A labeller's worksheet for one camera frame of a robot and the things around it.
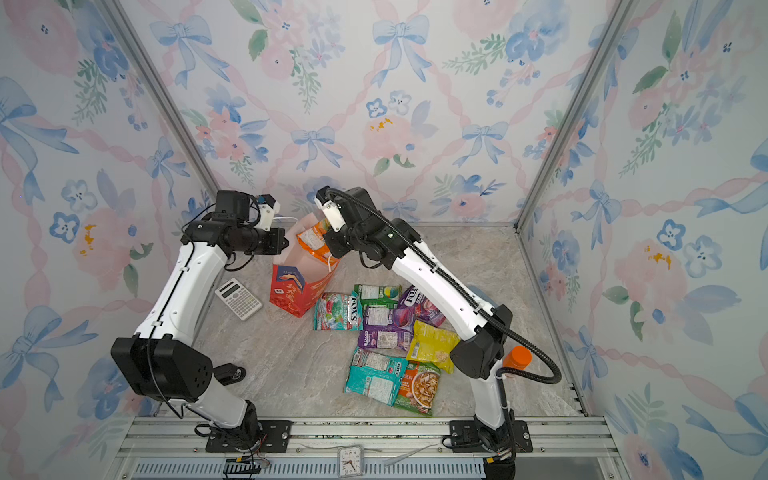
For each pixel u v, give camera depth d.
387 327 0.90
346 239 0.61
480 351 0.45
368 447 0.73
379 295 0.97
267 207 0.72
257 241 0.67
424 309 0.93
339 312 0.93
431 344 0.87
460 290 0.48
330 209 0.63
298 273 0.76
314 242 0.77
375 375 0.81
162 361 0.42
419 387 0.80
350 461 0.69
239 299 0.97
